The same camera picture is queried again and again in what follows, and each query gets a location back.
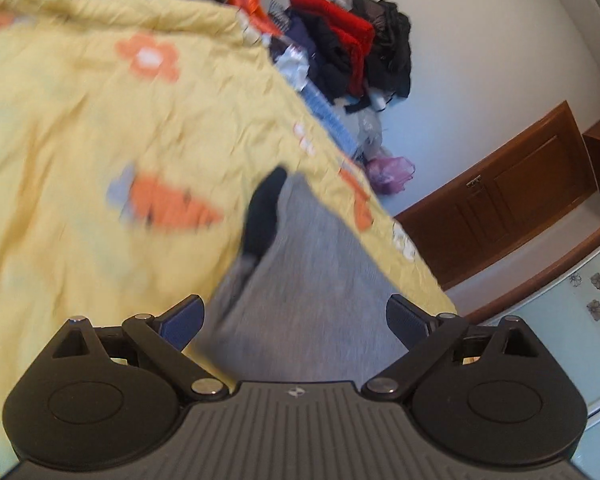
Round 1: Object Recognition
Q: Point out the pile of clothes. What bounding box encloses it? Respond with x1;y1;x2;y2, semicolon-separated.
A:
270;0;413;113

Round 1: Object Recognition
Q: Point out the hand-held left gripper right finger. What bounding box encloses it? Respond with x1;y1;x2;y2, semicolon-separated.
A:
362;294;567;402

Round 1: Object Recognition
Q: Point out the pink plastic bag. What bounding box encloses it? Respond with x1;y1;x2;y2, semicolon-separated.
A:
365;155;416;196

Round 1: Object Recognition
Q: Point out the grey sweater with navy sleeves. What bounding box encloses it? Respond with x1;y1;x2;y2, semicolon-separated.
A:
192;165;458;386

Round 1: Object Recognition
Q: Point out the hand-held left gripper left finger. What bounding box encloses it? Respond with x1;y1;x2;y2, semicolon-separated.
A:
30;294;231;401

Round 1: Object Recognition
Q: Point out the clear plastic bag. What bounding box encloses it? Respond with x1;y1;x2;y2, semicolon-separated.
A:
352;105;396;161

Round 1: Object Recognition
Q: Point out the crumpled white plastic bag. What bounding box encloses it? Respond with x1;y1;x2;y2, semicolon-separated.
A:
272;42;311;91

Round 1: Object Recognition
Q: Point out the yellow printed blanket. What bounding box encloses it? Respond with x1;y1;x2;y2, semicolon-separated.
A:
0;0;458;461

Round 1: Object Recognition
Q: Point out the light blue knitted cloth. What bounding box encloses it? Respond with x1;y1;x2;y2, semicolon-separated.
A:
300;85;361;161

